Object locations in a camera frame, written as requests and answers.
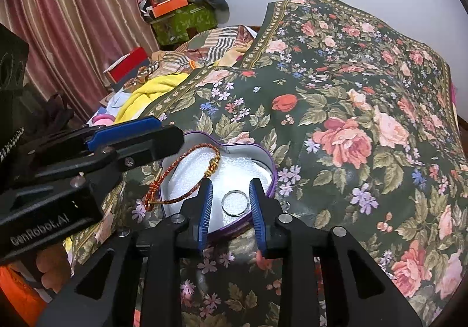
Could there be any red gold braided bracelet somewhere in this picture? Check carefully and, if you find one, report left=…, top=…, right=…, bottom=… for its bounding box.
left=143, top=142, right=222, bottom=212

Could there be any silver ring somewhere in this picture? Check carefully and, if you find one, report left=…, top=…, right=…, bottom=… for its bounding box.
left=220, top=190, right=250, bottom=217

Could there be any purple heart-shaped jewelry box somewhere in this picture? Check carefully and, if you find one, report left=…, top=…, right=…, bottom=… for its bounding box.
left=158, top=132, right=278, bottom=241

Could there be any person's hand holding gripper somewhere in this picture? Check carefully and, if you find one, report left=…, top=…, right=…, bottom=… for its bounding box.
left=36, top=242, right=71, bottom=294

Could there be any yellow blanket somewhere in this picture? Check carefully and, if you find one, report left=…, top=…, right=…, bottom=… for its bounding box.
left=114, top=73, right=189, bottom=124

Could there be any red white box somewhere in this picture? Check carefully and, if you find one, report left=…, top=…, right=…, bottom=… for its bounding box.
left=104, top=46, right=147, bottom=84

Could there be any green patterned box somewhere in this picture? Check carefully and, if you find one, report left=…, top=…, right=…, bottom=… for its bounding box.
left=150, top=4, right=218, bottom=46

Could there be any pink striped curtain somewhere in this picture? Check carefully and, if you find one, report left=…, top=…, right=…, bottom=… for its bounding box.
left=1, top=0, right=159, bottom=120

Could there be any striped patchwork quilt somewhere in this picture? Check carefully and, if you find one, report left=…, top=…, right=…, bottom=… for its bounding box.
left=122, top=25, right=257, bottom=93

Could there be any dark floral bedspread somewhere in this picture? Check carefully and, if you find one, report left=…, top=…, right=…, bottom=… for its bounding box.
left=65, top=0, right=468, bottom=327

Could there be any orange shoe box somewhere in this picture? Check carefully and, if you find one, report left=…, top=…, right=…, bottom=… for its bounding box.
left=152, top=0, right=189, bottom=18

